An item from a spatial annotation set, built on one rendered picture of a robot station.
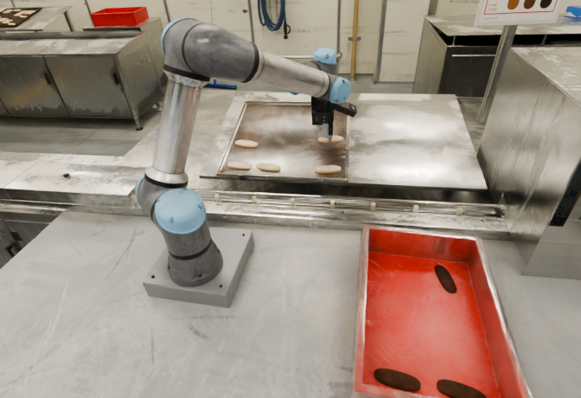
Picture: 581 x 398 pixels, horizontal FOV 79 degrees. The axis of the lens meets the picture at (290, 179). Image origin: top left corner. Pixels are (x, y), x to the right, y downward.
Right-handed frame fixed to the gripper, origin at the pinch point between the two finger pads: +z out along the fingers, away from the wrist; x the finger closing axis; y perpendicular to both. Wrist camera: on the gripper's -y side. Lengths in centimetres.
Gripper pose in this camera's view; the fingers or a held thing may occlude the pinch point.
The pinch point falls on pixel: (330, 136)
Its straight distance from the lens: 141.2
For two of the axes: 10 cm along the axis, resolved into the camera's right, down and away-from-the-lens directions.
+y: -10.0, 0.4, 0.6
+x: -0.2, 7.1, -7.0
